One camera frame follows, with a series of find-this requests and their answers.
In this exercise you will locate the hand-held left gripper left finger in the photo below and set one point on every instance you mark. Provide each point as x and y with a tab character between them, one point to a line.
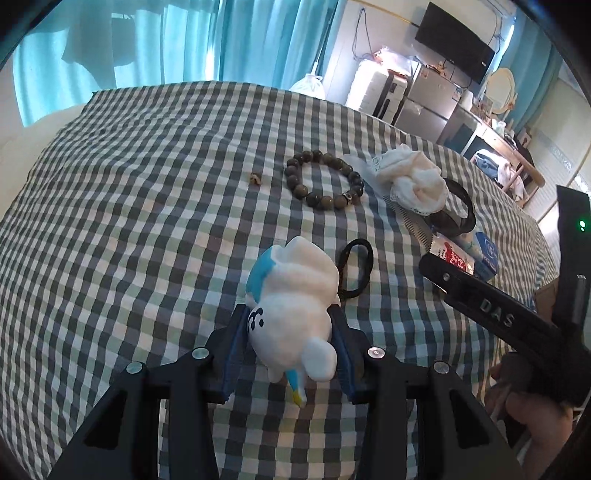
233	351

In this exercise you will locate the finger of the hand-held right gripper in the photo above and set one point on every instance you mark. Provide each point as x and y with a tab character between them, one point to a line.
489	304

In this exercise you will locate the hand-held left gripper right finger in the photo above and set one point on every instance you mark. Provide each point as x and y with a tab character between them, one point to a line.
345	356

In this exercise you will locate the red white packet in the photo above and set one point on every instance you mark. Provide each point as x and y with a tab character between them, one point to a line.
455	256

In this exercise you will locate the white blue plush toy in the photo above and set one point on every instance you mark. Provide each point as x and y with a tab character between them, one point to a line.
291	309

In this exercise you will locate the person's right hand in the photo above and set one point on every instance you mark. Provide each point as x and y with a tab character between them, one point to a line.
538	415

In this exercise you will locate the blue white packet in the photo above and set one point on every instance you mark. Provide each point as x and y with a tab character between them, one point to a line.
485	254

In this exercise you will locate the black band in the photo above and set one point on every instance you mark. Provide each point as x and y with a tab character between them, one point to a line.
466	208

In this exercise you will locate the clear comb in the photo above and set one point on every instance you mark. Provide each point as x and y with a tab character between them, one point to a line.
415	228

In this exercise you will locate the white cloth on chair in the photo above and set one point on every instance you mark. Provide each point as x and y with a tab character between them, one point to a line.
501	173

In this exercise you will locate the wooden desk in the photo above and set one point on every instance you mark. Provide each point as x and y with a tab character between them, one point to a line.
494	138

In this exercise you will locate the crumpled white tissue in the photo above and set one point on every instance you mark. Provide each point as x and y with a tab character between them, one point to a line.
413	180

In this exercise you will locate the green white checkered cloth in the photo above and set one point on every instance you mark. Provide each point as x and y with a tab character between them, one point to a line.
138	240

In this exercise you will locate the small brown crumb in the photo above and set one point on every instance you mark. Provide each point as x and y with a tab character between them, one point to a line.
254	178

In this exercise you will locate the oval table mirror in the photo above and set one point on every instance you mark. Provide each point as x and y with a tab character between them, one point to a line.
501	90

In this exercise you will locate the narrow teal curtain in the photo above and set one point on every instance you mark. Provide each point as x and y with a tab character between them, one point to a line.
535	78

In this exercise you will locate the silver fridge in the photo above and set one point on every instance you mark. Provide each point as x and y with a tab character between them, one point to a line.
427	101

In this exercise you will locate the white suitcase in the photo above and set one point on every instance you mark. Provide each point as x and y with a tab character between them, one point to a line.
374	90

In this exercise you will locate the large clear water jug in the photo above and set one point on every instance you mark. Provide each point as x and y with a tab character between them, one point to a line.
308	86

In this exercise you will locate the sheer teal curtain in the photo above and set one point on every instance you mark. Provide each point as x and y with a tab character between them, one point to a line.
152	41

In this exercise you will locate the black wall television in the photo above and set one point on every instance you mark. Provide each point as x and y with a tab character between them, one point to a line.
455	41

